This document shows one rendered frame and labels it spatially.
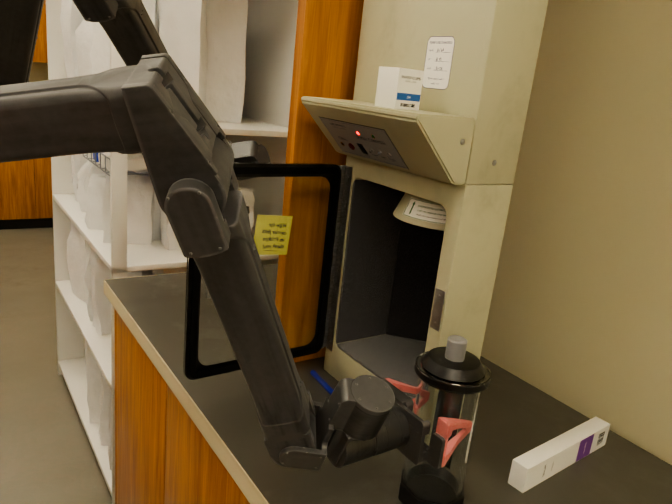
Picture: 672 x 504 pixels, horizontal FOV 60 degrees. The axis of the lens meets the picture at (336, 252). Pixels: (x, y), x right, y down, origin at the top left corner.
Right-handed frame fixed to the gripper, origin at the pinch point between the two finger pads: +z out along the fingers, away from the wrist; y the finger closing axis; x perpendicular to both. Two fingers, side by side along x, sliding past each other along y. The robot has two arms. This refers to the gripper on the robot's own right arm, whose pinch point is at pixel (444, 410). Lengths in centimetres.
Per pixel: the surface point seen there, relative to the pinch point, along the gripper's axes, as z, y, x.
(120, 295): -22, 97, 15
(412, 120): -3.8, 10.8, -40.6
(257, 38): 49, 170, -59
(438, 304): 7.1, 11.2, -11.5
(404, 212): 9.0, 24.6, -23.8
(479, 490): 8.8, -2.2, 15.6
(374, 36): 7, 37, -53
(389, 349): 16.3, 32.0, 7.7
